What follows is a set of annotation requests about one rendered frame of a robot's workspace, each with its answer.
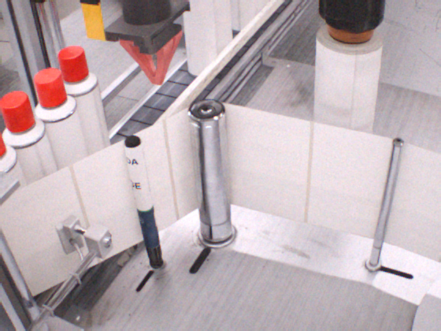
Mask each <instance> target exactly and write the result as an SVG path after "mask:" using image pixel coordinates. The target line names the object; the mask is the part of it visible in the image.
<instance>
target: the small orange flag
mask: <svg viewBox="0 0 441 331"><path fill-rule="evenodd" d="M80 3H81V6H82V12H83V18H84V23H85V27H86V30H87V32H86V33H87V38H88V39H97V40H101V41H103V40H105V41H106V37H105V34H104V31H103V30H104V23H103V19H102V10H101V6H100V0H80Z"/></svg>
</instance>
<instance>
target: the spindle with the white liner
mask: <svg viewBox="0 0 441 331"><path fill-rule="evenodd" d="M385 1H386V0H319V4H318V9H319V14H320V15H321V17H322V19H324V20H325V22H326V25H324V26H322V27H321V28H320V29H319V31H318V32H317V36H316V44H317V52H316V58H315V64H316V76H315V82H314V89H315V99H314V108H313V122H317V123H321V124H326V125H334V126H338V127H342V128H348V129H352V130H356V131H359V132H366V133H370V134H372V126H373V122H374V117H375V105H376V98H377V95H376V94H377V88H378V82H379V74H380V60H381V56H382V53H381V51H382V48H383V44H384V41H383V39H382V36H381V34H380V33H379V32H378V31H377V30H375V29H376V28H377V27H379V26H380V25H381V24H382V22H383V20H384V10H385V5H386V4H385Z"/></svg>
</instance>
